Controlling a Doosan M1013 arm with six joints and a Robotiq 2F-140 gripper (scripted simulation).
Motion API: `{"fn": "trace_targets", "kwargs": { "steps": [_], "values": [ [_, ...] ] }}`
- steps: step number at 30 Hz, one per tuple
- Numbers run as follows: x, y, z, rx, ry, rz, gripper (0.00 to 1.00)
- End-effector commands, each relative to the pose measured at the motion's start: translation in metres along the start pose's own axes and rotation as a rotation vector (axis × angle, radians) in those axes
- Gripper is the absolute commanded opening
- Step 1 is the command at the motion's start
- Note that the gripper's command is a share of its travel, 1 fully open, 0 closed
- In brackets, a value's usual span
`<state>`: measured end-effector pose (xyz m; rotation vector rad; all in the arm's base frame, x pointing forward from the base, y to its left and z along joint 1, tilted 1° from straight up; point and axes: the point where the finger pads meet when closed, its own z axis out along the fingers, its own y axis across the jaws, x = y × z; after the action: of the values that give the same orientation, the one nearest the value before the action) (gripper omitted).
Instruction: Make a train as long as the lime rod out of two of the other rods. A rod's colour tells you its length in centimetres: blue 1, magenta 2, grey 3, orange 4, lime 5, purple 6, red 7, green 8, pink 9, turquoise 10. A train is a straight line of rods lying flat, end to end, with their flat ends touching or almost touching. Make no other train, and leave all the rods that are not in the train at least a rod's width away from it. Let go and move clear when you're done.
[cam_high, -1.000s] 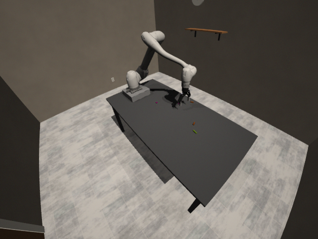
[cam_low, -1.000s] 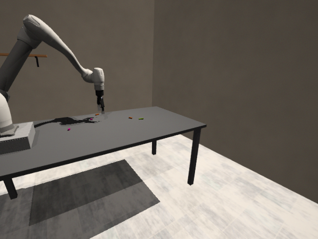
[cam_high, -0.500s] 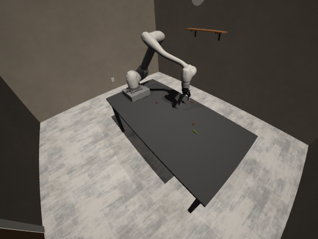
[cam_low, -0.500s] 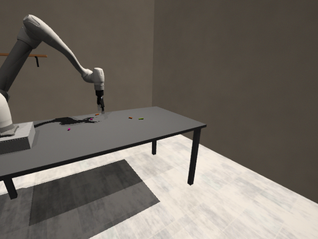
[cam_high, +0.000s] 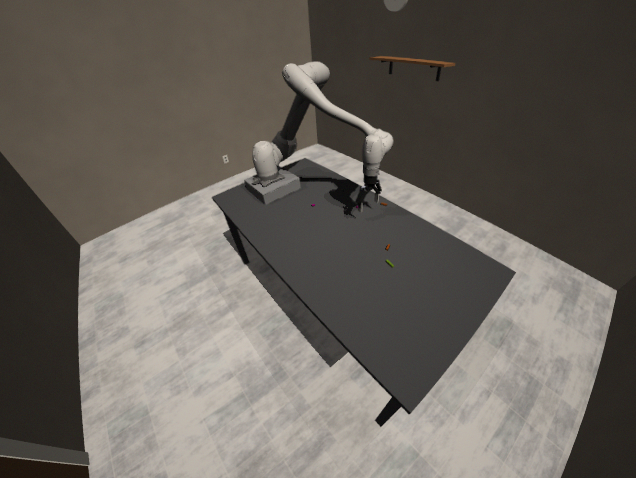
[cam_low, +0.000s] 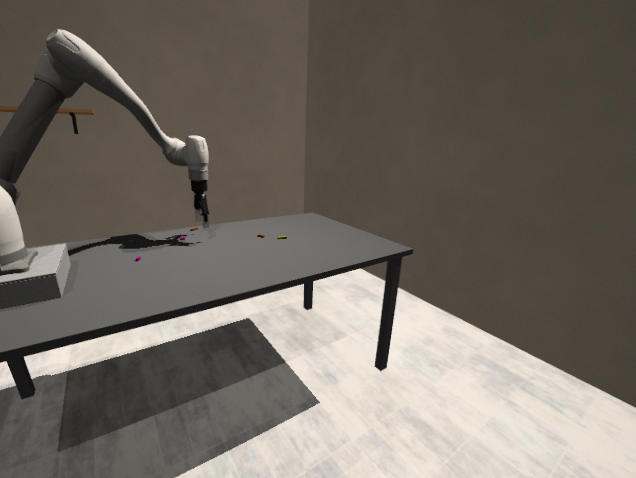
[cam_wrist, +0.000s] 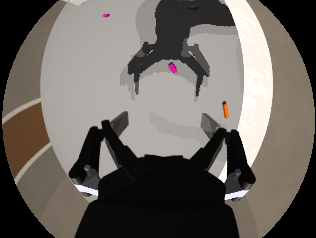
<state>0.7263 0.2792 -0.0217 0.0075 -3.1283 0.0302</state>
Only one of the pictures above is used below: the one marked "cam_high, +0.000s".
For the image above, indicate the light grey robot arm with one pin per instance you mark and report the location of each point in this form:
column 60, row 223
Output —
column 306, row 81

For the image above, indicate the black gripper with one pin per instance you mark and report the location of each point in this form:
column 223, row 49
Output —
column 369, row 185

